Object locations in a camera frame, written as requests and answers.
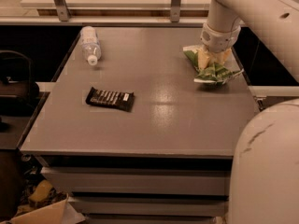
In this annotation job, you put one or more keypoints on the metal rail bracket middle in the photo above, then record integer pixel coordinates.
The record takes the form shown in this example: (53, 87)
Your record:
(175, 10)

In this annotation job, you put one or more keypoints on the clear plastic water bottle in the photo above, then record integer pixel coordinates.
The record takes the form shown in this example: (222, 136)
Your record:
(90, 45)

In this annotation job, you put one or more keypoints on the green jalapeno chip bag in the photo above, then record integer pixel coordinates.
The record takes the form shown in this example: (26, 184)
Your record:
(215, 74)

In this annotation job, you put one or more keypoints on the black chocolate bar wrapper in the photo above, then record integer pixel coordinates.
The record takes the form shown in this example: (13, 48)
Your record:
(110, 99)

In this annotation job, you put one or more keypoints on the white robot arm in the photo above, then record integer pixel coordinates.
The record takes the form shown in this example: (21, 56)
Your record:
(264, 183)

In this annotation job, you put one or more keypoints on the black chair left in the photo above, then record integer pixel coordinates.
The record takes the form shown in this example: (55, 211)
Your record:
(18, 89)

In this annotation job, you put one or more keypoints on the yellow sponge on floor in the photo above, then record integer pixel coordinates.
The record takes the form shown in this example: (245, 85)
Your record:
(41, 192)

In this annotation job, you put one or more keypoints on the metal rail bracket left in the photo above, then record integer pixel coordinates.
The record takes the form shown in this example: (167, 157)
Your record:
(62, 10)

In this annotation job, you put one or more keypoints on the metal rail bracket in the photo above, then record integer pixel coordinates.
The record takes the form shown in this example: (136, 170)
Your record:
(175, 10)
(62, 10)

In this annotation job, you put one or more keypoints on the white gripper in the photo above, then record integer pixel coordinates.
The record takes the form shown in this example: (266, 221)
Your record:
(219, 40)

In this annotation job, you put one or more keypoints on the cardboard box lower left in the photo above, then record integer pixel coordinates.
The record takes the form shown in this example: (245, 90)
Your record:
(60, 211)

